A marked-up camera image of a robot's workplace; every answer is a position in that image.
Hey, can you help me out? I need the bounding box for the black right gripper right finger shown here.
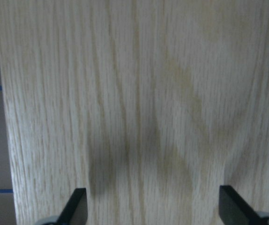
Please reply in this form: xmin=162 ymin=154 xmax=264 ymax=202
xmin=219 ymin=185 xmax=269 ymax=225

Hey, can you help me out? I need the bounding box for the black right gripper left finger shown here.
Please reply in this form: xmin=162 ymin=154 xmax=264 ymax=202
xmin=36 ymin=188 xmax=88 ymax=225

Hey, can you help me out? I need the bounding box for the light wood drawer cabinet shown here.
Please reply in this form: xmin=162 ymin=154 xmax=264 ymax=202
xmin=0 ymin=0 xmax=269 ymax=225

